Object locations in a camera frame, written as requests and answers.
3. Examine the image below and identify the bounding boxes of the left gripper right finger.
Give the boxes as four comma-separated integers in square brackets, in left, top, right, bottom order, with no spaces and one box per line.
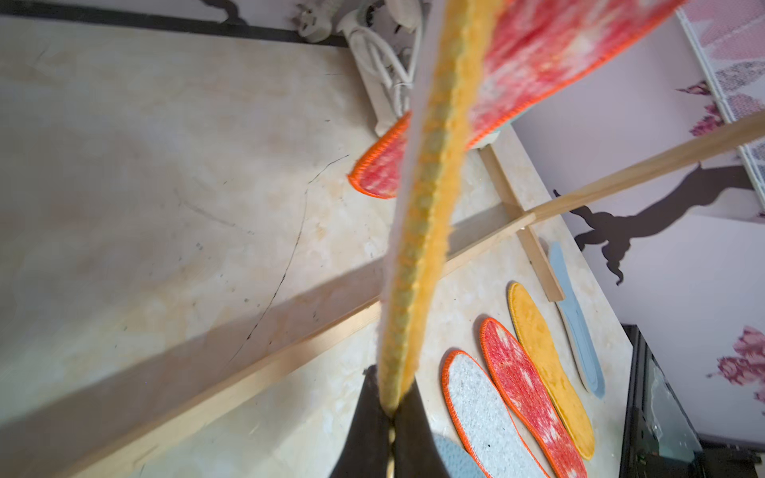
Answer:
[394,382,448,478]

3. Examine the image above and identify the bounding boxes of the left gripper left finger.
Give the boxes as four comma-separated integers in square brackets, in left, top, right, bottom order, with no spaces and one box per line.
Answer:
[330,366,392,478]

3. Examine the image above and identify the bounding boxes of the orange rimmed grey insole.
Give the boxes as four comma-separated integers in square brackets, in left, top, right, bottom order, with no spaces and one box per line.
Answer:
[441,350,547,477]

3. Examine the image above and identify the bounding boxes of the wooden clothes rack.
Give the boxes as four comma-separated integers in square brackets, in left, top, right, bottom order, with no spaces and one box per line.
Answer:
[57,113,764,477]

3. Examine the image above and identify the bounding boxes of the yellow insole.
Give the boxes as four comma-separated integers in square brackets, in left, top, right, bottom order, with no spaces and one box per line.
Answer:
[377,1,507,416]
[507,282,596,460]

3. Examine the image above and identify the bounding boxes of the red orange insole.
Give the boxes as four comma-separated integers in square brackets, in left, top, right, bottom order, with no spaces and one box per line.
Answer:
[347,0,689,201]
[479,318,587,477]

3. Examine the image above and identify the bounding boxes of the mint green toaster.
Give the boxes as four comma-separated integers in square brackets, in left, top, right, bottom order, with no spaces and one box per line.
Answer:
[467,107,531,151]

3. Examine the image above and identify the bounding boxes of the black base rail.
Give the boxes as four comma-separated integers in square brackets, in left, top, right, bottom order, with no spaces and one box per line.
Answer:
[619,325,764,478]

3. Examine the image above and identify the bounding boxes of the white toaster cable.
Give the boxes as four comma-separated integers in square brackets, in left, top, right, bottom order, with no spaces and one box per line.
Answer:
[292,0,426,137]

